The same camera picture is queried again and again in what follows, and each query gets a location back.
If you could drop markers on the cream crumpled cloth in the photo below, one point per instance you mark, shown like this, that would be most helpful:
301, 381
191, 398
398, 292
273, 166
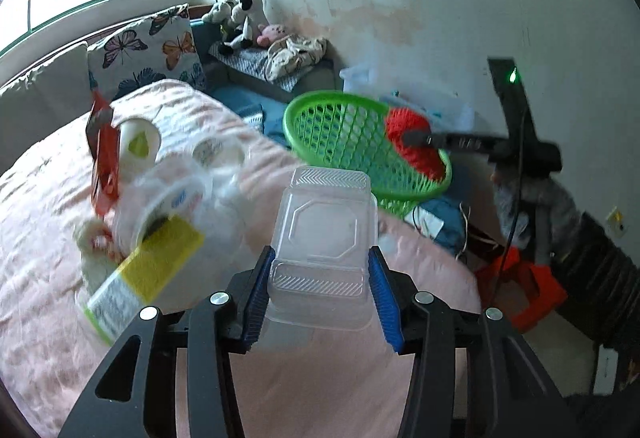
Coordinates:
295, 53

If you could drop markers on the clear plastic bag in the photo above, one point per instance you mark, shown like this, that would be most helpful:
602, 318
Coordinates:
230, 223

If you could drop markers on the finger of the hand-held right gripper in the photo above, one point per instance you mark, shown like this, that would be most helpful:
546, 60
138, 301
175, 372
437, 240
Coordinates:
460, 142

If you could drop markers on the grey cushion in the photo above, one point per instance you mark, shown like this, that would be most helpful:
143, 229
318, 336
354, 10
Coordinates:
45, 93

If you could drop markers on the black and white cow plush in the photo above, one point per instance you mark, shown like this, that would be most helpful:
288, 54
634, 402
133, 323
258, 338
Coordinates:
247, 18

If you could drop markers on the blue bundle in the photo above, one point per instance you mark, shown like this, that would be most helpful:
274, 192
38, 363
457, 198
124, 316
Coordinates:
445, 218

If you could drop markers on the grey plush toy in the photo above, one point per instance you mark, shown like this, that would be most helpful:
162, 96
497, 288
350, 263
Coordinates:
220, 11

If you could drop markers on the green plastic basket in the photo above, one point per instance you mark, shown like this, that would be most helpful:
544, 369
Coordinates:
340, 133

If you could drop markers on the pink blanket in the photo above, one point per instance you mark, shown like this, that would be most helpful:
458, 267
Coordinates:
45, 228

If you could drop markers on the red wrapper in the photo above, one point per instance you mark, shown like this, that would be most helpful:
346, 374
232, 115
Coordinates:
407, 123

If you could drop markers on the checkered grey mat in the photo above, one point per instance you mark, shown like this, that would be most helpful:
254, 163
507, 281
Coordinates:
247, 63

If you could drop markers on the red snack packet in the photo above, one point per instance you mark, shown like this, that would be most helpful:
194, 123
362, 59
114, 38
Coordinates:
102, 158

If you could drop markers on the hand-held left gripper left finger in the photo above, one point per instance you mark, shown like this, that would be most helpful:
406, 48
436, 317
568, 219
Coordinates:
260, 298

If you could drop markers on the clear plastic clamshell container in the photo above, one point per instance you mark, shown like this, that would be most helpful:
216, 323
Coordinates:
320, 238

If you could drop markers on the paper cup with green print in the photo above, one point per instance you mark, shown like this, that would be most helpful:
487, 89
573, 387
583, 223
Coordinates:
137, 146

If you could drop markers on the blue cloth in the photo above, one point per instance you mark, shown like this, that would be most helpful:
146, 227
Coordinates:
250, 106

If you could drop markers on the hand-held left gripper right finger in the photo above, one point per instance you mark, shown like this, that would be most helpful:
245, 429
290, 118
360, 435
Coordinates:
382, 303

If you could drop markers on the wall socket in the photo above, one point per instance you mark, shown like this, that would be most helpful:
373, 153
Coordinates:
616, 220

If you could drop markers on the small white paper cup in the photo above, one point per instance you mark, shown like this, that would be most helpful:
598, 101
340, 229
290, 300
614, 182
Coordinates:
215, 152

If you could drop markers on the clear plastic cup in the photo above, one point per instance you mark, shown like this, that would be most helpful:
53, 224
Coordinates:
160, 203

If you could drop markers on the pink plush toy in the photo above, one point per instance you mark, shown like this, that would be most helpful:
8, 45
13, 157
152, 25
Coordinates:
272, 34

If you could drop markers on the orange plastic stool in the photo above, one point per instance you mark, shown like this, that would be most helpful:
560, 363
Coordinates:
535, 293

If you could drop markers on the butterfly print pillow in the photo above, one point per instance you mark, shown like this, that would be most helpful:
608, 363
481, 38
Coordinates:
145, 53

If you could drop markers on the clear storage box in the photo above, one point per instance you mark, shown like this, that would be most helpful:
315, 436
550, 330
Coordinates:
435, 103

